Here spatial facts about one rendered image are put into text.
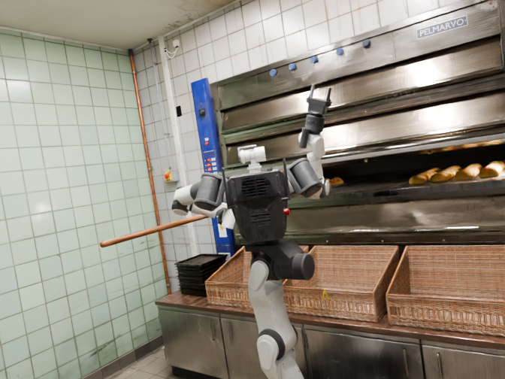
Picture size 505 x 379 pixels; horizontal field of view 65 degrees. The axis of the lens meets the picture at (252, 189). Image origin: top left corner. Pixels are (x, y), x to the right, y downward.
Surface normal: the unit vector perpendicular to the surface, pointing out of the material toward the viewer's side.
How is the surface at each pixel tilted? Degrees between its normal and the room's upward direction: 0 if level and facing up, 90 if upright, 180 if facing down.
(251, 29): 90
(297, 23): 90
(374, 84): 69
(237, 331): 90
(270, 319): 90
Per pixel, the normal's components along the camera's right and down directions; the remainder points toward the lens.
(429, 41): -0.58, 0.13
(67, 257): 0.80, -0.08
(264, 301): -0.39, 0.51
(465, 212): -0.59, -0.22
